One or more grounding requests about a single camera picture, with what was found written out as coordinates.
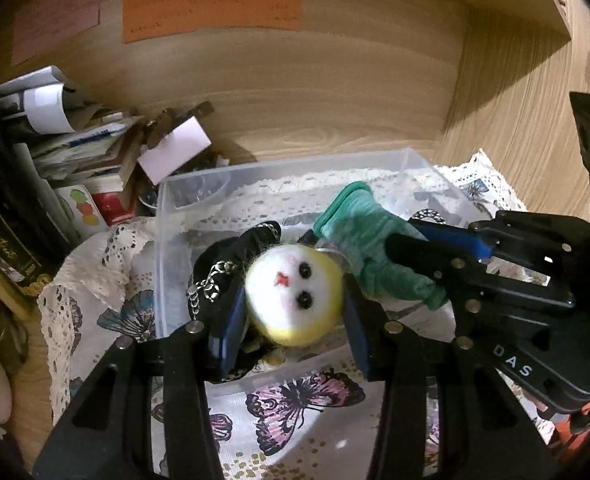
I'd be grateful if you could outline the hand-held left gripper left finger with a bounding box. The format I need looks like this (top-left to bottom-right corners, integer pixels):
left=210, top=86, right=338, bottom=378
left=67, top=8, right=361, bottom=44
left=32, top=287, right=251, bottom=480

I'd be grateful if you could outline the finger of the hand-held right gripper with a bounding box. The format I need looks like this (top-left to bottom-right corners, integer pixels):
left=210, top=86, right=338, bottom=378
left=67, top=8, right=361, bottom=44
left=385, top=234, right=577, bottom=333
left=409, top=210, right=590, bottom=281

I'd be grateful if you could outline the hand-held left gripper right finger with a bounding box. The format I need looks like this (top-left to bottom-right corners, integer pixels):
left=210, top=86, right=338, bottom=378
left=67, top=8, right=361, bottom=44
left=342, top=287, right=546, bottom=480

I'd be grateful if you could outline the green knitted glove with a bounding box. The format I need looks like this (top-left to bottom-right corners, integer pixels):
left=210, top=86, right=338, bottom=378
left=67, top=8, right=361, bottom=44
left=314, top=181, right=452, bottom=311

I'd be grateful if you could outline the white-faced plush doll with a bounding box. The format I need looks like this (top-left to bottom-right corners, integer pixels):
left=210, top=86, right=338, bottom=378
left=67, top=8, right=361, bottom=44
left=186, top=220, right=347, bottom=383

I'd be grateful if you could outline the clear plastic box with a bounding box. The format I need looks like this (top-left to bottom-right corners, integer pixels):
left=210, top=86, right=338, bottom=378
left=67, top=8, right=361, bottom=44
left=154, top=147, right=483, bottom=401

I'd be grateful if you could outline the butterfly print lace cloth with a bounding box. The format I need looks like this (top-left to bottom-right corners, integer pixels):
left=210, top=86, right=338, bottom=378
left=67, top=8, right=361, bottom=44
left=37, top=149, right=558, bottom=480

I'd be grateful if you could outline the red box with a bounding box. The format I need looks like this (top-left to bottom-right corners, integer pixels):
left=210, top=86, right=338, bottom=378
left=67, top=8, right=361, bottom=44
left=90, top=176, right=140, bottom=226

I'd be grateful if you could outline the small white box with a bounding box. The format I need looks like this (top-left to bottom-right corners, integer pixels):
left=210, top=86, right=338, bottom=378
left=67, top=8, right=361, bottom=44
left=137, top=116, right=212, bottom=187

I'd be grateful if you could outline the packet with coloured dots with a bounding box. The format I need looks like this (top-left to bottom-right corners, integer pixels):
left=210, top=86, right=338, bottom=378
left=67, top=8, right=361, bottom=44
left=54, top=185, right=100, bottom=242

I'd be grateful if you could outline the black book with gold script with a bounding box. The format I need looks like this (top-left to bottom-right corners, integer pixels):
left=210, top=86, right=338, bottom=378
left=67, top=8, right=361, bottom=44
left=0, top=175, right=52, bottom=321

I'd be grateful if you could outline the pile of papers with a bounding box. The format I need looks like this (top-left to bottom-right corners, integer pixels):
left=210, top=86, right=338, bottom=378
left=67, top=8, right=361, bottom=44
left=0, top=65, right=148, bottom=183

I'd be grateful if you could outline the orange paper note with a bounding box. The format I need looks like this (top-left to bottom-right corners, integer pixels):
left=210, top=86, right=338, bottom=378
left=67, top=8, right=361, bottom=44
left=121, top=0, right=304, bottom=44

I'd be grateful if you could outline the pink paper note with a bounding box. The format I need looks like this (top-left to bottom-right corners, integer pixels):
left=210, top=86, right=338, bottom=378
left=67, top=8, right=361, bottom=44
left=12, top=0, right=100, bottom=66

